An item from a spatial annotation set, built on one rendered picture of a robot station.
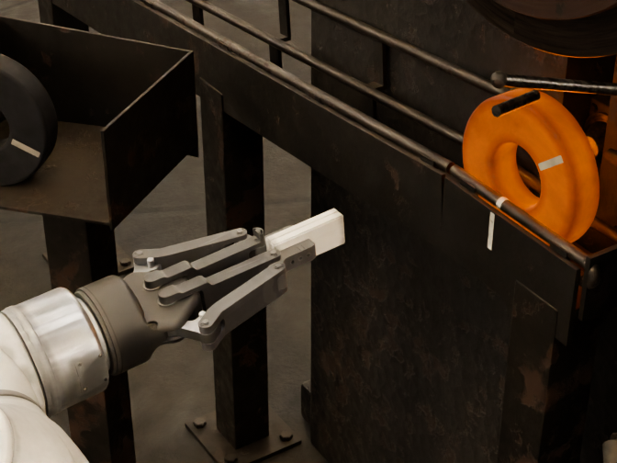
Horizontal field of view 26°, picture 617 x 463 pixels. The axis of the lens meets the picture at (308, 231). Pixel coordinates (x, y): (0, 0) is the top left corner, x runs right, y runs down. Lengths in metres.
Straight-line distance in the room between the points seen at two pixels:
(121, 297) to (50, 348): 0.07
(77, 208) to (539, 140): 0.52
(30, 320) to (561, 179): 0.49
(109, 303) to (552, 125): 0.43
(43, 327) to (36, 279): 1.41
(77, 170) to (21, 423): 0.69
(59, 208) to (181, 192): 1.19
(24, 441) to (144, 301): 0.24
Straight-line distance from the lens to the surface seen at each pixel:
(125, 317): 1.04
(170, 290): 1.07
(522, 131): 1.23
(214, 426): 2.07
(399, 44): 1.48
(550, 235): 1.22
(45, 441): 0.89
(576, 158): 1.21
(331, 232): 1.14
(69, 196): 1.49
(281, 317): 2.29
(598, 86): 1.09
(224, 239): 1.13
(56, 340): 1.02
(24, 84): 1.47
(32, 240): 2.54
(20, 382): 0.99
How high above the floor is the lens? 1.37
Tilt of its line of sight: 33 degrees down
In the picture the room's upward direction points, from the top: straight up
